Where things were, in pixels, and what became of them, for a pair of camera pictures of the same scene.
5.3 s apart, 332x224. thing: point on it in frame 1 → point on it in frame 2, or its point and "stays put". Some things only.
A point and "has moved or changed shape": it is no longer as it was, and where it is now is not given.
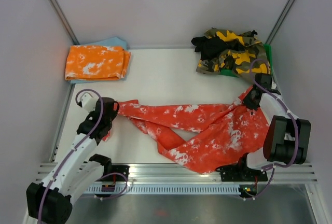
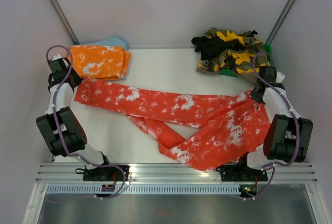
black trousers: x=210 y=47 stays put
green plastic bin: x=229 y=72 stays put
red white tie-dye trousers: x=237 y=131 has moved or changed shape
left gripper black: x=115 y=112 → x=78 y=80
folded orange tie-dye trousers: x=96 y=63 stays put
